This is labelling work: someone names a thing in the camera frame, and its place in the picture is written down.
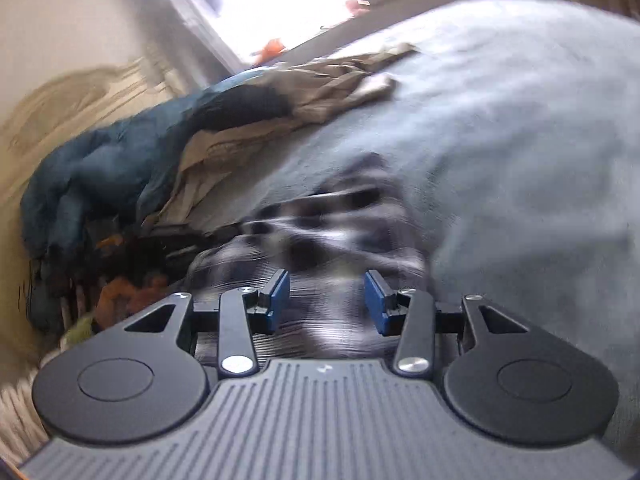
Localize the small orange item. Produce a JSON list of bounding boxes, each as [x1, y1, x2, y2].
[[252, 39, 288, 63]]

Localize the teal quilt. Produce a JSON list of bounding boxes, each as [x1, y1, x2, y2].
[[20, 67, 281, 331]]

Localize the grey bed blanket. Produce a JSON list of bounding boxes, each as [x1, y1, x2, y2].
[[190, 0, 640, 461]]

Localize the person's left hand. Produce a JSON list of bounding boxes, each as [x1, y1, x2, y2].
[[97, 277, 168, 322]]

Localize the beige coat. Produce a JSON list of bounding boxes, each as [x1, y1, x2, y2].
[[140, 42, 421, 233]]

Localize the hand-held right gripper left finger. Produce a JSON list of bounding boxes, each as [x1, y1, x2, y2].
[[125, 270, 291, 378]]

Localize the cream carved headboard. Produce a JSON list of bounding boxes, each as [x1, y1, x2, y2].
[[0, 60, 201, 391]]

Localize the checked beige garment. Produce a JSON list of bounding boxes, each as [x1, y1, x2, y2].
[[345, 72, 398, 106]]

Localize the black white plaid pants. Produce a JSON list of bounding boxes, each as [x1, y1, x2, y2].
[[185, 152, 431, 356]]

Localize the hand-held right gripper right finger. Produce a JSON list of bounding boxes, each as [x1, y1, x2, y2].
[[365, 270, 528, 378]]

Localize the pale curtain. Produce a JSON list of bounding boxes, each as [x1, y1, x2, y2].
[[140, 0, 246, 76]]

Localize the black garment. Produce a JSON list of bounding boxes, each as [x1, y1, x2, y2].
[[192, 82, 293, 131]]

